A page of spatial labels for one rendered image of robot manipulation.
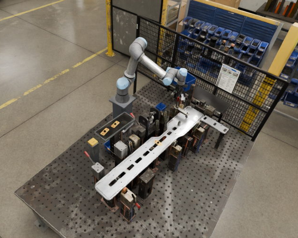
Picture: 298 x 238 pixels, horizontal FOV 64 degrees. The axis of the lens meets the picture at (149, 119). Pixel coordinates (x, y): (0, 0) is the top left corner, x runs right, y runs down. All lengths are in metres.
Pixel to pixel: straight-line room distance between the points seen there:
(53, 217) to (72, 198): 0.21
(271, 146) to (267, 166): 0.43
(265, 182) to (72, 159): 2.52
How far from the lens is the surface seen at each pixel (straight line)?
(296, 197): 3.79
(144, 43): 2.25
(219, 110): 2.73
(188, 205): 2.33
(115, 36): 5.11
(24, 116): 4.18
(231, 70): 2.70
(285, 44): 2.47
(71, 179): 2.43
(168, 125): 2.44
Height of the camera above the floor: 2.75
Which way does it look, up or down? 45 degrees down
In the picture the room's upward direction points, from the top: 7 degrees clockwise
